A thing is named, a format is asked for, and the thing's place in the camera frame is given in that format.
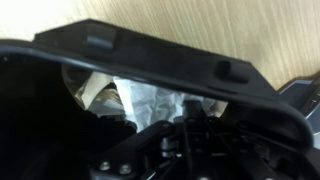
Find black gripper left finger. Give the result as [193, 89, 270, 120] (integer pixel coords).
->
[89, 100, 218, 180]

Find black plastic bin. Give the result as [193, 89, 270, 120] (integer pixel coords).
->
[0, 18, 316, 180]

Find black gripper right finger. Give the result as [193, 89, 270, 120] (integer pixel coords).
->
[199, 106, 320, 180]

